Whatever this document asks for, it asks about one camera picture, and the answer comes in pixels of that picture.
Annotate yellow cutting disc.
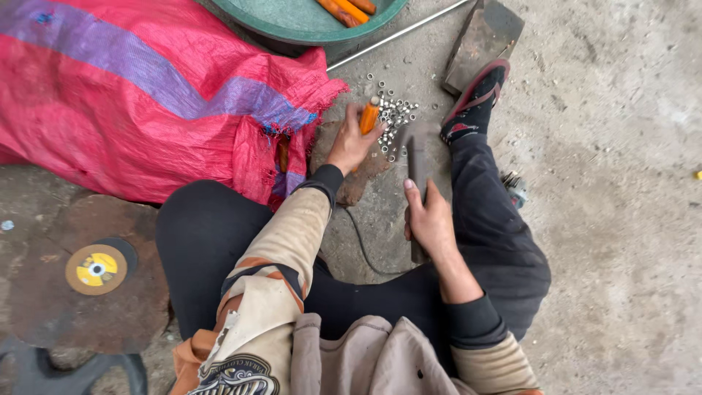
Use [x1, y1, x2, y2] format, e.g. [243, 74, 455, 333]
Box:
[65, 244, 128, 297]

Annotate grey metal hammer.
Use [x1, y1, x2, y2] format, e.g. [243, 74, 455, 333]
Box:
[399, 122, 443, 265]

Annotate pile of small metal ferrules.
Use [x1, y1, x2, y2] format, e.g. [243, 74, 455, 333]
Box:
[364, 71, 441, 163]

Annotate green round basin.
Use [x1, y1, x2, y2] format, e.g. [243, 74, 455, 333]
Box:
[211, 0, 410, 47]

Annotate thin metal rod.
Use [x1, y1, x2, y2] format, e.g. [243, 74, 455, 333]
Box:
[326, 0, 472, 72]

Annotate dark steel block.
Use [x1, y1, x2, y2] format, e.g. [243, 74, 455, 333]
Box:
[441, 0, 525, 98]

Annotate grey angle grinder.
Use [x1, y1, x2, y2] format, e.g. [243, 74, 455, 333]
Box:
[500, 171, 529, 210]

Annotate person's left hand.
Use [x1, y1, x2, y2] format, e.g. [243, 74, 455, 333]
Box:
[326, 103, 388, 177]

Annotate black metal frame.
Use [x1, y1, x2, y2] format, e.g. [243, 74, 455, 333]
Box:
[0, 336, 149, 395]

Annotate red black sandal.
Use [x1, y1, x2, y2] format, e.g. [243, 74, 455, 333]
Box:
[440, 57, 512, 144]

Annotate black cutting disc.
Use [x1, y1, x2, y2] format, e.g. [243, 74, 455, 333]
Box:
[92, 237, 139, 274]

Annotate red woven sack purple stripe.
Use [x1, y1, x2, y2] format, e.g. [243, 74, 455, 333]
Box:
[0, 0, 351, 212]

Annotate rusty brown stone block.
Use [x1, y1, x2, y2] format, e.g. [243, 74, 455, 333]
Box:
[309, 121, 393, 208]

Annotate rusty round metal plate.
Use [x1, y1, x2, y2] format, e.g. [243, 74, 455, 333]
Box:
[0, 189, 172, 355]

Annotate person's right hand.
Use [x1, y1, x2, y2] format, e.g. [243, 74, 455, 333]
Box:
[403, 178, 459, 261]

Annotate black power cable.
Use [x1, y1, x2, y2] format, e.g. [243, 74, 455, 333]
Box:
[342, 206, 408, 277]

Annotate person's black trousers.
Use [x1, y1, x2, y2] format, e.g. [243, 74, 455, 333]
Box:
[155, 133, 552, 379]

